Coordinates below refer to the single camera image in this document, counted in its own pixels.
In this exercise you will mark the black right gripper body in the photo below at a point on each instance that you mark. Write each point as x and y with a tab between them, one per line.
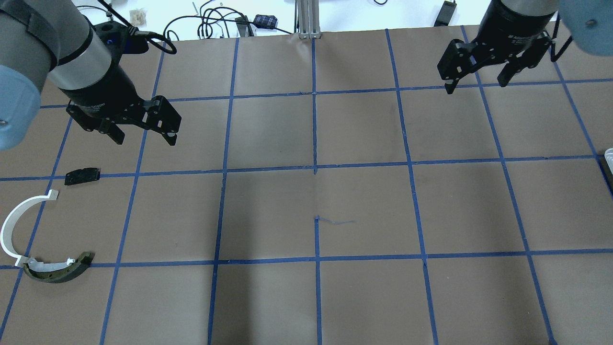
516	24

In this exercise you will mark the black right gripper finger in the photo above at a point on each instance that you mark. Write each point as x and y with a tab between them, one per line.
529	58
460	59

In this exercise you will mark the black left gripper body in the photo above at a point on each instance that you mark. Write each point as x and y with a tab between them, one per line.
102	92

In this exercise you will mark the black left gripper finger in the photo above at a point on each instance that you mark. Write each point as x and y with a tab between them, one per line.
91	124
157	115

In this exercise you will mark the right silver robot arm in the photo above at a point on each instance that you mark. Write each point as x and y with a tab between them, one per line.
587	23

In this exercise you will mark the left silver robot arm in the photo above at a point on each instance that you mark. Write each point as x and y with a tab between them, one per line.
51	40

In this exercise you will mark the silver metal tray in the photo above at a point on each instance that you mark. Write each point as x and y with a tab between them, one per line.
608	158

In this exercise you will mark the black power adapter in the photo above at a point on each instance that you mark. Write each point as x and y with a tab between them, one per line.
445	13

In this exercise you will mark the small black plastic part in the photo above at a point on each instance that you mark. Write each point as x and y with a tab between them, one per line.
81	176

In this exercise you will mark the bag of small parts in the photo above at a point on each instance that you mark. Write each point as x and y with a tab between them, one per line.
138	17

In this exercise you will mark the olive green brake shoe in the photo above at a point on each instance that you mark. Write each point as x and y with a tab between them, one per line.
58	272

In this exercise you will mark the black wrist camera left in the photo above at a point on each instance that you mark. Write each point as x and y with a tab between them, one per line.
121	40

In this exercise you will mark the white curved plastic bracket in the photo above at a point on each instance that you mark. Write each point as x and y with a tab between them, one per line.
16	229

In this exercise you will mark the aluminium frame post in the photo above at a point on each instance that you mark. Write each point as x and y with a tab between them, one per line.
308	19

